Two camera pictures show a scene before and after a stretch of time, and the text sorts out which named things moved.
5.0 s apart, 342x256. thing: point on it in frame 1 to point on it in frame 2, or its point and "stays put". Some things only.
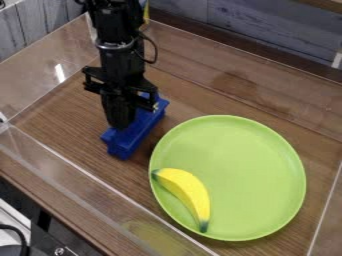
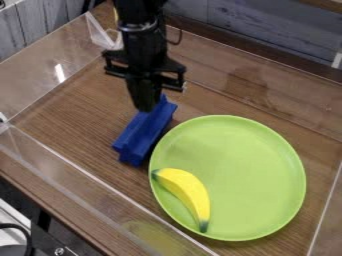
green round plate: x=248 y=169 stays put
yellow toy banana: x=191 y=191 stays put
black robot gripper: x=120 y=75 to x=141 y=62
